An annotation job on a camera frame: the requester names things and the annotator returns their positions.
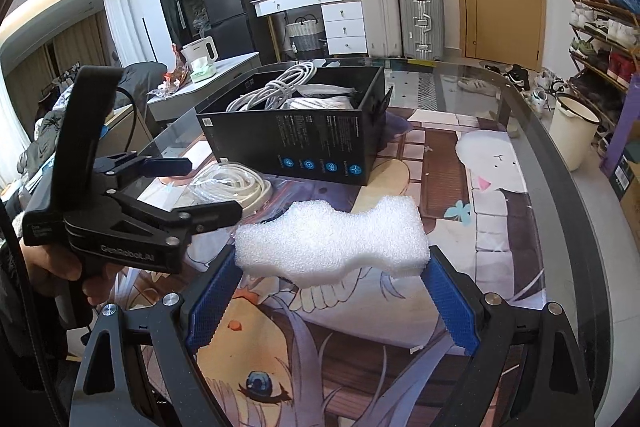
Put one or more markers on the white foam piece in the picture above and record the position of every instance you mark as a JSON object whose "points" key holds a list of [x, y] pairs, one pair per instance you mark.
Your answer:
{"points": [[330, 237]]}

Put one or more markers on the purple rolled mat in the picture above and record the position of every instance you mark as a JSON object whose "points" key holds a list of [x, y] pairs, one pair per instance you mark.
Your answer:
{"points": [[622, 132]]}

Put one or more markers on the green wipes pack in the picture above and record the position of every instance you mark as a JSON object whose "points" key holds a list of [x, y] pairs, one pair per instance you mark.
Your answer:
{"points": [[202, 72]]}

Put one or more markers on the grey side cabinet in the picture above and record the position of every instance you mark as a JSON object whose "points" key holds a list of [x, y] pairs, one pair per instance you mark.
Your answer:
{"points": [[225, 72]]}

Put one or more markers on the white bucket dark rim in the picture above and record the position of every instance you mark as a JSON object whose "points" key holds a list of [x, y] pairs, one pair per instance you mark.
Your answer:
{"points": [[572, 137]]}

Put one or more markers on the wooden shoe rack with shoes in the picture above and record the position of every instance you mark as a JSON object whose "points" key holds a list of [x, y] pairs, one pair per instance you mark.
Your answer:
{"points": [[605, 32]]}

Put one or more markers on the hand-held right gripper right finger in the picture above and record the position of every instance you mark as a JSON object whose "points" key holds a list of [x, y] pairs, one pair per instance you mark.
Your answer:
{"points": [[450, 307]]}

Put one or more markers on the printed table mat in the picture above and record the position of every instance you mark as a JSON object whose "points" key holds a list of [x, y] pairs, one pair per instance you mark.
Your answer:
{"points": [[450, 187]]}

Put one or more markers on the white desk with drawers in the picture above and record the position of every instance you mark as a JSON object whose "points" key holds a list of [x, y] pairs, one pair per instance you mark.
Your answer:
{"points": [[342, 27]]}

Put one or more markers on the white suitcase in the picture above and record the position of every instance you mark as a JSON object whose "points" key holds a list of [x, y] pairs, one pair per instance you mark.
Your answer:
{"points": [[380, 17]]}

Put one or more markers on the scattered sneakers pile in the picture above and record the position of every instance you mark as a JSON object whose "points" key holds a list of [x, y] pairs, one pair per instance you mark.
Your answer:
{"points": [[525, 79]]}

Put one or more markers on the open cardboard box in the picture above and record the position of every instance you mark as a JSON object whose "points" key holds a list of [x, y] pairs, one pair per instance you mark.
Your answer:
{"points": [[632, 217]]}

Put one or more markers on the person's left hand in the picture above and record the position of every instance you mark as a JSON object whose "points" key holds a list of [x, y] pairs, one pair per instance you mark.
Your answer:
{"points": [[55, 264]]}

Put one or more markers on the striped black white rug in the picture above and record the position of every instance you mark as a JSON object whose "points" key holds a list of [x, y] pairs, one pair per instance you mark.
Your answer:
{"points": [[412, 84]]}

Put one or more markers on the woven basket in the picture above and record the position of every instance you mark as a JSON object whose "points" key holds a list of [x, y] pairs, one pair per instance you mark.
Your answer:
{"points": [[302, 37]]}

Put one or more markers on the white electric kettle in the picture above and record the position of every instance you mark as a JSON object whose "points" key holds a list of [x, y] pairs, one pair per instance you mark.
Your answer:
{"points": [[200, 52]]}

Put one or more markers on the dark jacket pile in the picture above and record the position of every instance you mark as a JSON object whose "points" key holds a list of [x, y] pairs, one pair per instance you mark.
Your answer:
{"points": [[140, 79]]}

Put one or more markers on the white plastic packet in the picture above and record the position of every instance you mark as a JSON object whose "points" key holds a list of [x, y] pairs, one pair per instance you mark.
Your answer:
{"points": [[320, 103]]}

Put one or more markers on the beige curtain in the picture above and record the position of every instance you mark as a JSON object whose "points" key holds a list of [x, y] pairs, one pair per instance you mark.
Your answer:
{"points": [[80, 47]]}

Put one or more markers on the silver suitcase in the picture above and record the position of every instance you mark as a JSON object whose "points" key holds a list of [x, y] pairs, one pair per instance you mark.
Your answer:
{"points": [[422, 19]]}

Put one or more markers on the dark cardboard box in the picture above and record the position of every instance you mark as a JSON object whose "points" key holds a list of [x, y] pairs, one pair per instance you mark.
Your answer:
{"points": [[627, 174]]}

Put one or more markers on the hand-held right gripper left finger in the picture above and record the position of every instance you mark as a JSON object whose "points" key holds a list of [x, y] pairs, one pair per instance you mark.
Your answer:
{"points": [[212, 302]]}

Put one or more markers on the black cardboard box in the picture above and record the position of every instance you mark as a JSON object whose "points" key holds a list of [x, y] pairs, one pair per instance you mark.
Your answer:
{"points": [[280, 137]]}

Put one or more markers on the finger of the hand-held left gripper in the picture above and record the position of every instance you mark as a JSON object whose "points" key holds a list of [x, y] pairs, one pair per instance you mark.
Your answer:
{"points": [[167, 167], [215, 214]]}

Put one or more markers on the white curtain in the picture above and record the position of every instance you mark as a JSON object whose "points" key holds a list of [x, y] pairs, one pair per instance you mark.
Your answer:
{"points": [[125, 17]]}

